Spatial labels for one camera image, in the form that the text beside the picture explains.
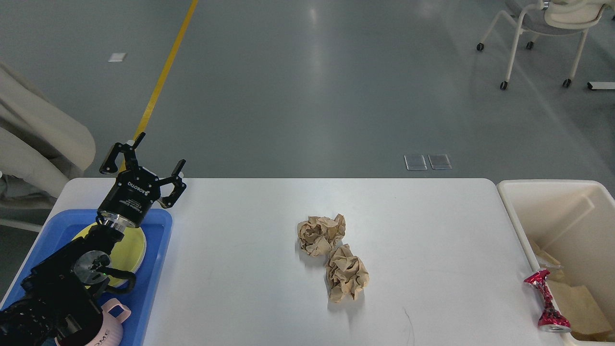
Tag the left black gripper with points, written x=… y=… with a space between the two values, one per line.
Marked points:
x=134 y=190

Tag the yellow plastic plate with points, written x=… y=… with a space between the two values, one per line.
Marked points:
x=127 y=255

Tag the pink ceramic mug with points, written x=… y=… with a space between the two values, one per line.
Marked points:
x=112 y=327

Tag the brown paper ball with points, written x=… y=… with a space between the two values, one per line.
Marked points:
x=318 y=235
x=346 y=274

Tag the crushed red can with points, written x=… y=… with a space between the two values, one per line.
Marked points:
x=551 y=319

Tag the large brown paper bag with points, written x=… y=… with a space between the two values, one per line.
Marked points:
x=576 y=303

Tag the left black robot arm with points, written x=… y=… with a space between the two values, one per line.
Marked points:
x=62 y=291

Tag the blue plastic tray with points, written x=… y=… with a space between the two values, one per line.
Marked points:
x=62 y=227

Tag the beige fabric cover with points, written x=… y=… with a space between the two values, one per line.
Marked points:
x=41 y=147

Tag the left floor socket plate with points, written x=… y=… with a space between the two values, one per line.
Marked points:
x=415 y=162

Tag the floor socket plate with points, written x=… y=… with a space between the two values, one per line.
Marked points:
x=415 y=162
x=440 y=162

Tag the right floor socket plate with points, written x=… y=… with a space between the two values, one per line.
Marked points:
x=440 y=162

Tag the white office chair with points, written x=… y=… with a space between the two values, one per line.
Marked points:
x=548 y=18

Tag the white plastic bin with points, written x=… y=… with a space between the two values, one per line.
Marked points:
x=574 y=221

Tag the white floor bar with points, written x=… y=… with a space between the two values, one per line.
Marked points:
x=601 y=86

